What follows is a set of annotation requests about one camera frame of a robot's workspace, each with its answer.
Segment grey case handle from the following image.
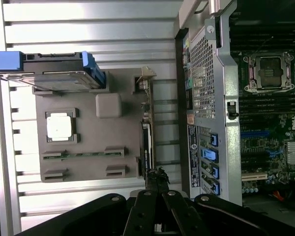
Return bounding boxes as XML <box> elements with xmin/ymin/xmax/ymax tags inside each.
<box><xmin>178</xmin><ymin>0</ymin><xmax>213</xmax><ymax>29</ymax></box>

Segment black case label sticker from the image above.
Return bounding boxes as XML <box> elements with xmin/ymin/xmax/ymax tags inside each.
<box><xmin>187</xmin><ymin>124</ymin><xmax>200</xmax><ymax>189</ymax></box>

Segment metal CPU socket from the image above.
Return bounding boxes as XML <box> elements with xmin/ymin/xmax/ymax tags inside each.
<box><xmin>242</xmin><ymin>51</ymin><xmax>295</xmax><ymax>94</ymax></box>

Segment grey open PC case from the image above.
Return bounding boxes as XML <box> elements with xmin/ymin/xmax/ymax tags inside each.
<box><xmin>174</xmin><ymin>0</ymin><xmax>295</xmax><ymax>209</ymax></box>

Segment blue expansion slot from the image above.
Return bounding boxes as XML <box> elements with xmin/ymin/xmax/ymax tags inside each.
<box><xmin>240</xmin><ymin>130</ymin><xmax>270</xmax><ymax>139</ymax></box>

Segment silver CPU chip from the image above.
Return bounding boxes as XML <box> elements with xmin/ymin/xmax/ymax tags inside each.
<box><xmin>45</xmin><ymin>115</ymin><xmax>72</xmax><ymax>143</ymax></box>

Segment coloured power wire bundle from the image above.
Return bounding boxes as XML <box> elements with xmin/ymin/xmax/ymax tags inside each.
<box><xmin>269</xmin><ymin>189</ymin><xmax>287</xmax><ymax>202</ymax></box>

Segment hard disk in blue carrier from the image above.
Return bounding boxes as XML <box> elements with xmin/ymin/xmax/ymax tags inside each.
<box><xmin>0</xmin><ymin>50</ymin><xmax>108</xmax><ymax>90</ymax></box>

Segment green Dell motherboard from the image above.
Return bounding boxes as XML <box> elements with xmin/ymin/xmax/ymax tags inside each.
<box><xmin>230</xmin><ymin>14</ymin><xmax>295</xmax><ymax>197</ymax></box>

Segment black side panel latch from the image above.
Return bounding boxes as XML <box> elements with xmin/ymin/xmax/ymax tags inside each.
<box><xmin>227</xmin><ymin>101</ymin><xmax>239</xmax><ymax>120</ymax></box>

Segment white expansion slot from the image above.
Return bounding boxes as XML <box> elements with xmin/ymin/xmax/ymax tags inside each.
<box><xmin>240</xmin><ymin>173</ymin><xmax>268</xmax><ymax>183</ymax></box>

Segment grey plastic parts rack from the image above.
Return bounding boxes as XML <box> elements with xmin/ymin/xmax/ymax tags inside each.
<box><xmin>31</xmin><ymin>67</ymin><xmax>148</xmax><ymax>184</ymax></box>

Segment green RAM stick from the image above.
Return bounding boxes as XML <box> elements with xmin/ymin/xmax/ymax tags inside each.
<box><xmin>43</xmin><ymin>151</ymin><xmax>125</xmax><ymax>160</ymax></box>

